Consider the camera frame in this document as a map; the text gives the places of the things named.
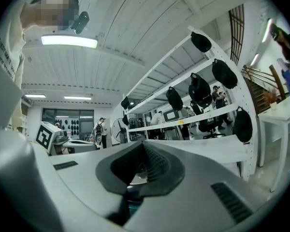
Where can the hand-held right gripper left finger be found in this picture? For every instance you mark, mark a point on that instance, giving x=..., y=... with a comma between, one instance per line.
x=72, y=192

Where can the dark window grille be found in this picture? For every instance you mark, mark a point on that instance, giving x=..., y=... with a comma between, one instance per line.
x=236, y=33

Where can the black office chair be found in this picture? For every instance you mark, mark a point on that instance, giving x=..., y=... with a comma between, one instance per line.
x=207, y=127

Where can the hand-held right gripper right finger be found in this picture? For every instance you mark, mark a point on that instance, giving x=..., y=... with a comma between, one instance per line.
x=198, y=197

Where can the white black patterned board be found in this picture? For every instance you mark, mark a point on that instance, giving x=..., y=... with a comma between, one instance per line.
x=171, y=115

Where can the standing floor fan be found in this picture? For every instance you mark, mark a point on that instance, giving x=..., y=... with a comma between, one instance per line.
x=118, y=130

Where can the dried orange plant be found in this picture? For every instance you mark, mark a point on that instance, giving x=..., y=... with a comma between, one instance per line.
x=270, y=96

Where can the wall tube light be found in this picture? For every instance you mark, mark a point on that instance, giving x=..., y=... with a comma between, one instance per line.
x=268, y=30
x=254, y=59

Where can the white metal shelving rack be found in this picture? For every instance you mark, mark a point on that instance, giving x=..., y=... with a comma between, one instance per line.
x=215, y=151

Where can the long ceiling lamp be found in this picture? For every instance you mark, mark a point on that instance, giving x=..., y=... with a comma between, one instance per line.
x=68, y=41
x=33, y=96
x=77, y=97

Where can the black head-worn camera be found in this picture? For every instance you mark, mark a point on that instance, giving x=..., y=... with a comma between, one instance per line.
x=81, y=22

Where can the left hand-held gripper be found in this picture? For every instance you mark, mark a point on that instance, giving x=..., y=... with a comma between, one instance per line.
x=47, y=137

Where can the white table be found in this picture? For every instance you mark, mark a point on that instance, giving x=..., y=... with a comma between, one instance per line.
x=281, y=115

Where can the wooden staircase with railing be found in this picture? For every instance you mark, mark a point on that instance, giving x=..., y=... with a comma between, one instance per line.
x=257, y=86

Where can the person's head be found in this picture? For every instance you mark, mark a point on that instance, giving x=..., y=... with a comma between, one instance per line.
x=47, y=11

